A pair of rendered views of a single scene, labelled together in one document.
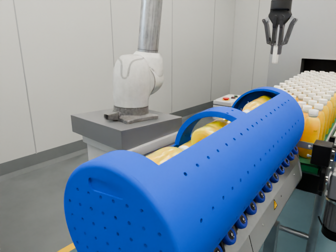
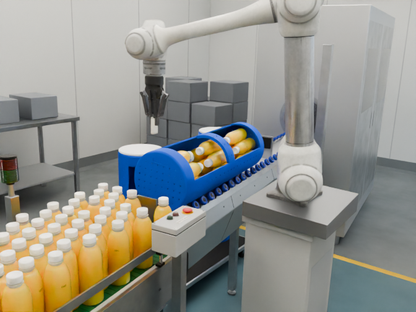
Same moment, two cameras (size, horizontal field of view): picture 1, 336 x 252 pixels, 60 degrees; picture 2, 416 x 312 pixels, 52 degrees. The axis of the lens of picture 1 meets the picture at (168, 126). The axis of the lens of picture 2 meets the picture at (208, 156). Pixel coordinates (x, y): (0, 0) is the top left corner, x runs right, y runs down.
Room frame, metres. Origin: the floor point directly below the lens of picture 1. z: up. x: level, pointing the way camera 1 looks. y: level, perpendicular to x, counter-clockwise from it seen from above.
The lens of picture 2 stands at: (2.94, -0.40, 1.69)
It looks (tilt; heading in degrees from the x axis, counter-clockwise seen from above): 15 degrees down; 173
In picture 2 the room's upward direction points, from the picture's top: 2 degrees clockwise
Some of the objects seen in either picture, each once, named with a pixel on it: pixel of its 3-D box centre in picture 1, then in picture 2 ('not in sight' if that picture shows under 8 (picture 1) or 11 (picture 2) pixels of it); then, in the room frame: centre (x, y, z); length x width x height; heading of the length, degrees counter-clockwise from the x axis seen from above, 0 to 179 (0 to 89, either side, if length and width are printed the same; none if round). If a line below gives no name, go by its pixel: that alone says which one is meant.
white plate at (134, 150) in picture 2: not in sight; (141, 150); (0.30, -0.52, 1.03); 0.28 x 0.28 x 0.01
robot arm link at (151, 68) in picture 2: not in sight; (154, 68); (1.18, -0.43, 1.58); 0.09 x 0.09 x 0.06
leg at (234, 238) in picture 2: not in sight; (233, 252); (0.31, 0.09, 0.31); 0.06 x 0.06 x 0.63; 55
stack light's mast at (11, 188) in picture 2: not in sight; (9, 176); (1.31, -0.97, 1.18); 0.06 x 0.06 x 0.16
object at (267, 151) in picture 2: not in sight; (264, 147); (0.12, 0.31, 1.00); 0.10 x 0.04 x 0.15; 55
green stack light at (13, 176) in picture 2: not in sight; (9, 174); (1.31, -0.97, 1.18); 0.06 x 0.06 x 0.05
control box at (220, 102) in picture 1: (229, 106); (179, 229); (1.54, -0.33, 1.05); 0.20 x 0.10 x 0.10; 145
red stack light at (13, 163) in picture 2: not in sight; (8, 163); (1.31, -0.97, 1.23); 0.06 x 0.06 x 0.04
